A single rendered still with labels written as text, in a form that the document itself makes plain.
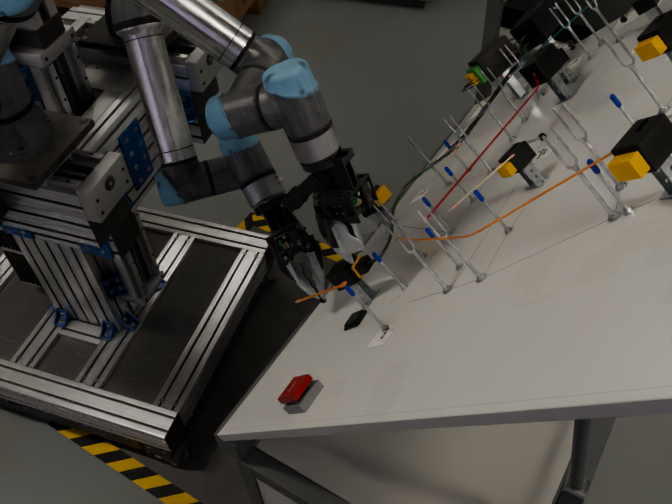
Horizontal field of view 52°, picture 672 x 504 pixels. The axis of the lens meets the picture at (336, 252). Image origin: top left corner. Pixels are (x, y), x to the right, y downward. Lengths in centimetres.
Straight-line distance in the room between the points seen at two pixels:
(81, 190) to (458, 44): 279
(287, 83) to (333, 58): 282
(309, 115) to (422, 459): 71
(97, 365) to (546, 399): 182
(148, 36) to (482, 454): 103
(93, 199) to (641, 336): 114
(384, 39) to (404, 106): 62
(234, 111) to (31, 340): 157
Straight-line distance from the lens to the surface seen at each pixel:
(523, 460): 143
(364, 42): 398
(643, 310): 74
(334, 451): 141
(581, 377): 71
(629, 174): 83
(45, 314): 256
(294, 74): 104
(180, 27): 120
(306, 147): 108
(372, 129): 335
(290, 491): 139
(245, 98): 109
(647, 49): 116
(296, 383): 113
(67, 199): 157
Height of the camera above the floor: 207
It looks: 48 degrees down
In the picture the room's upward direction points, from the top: 4 degrees counter-clockwise
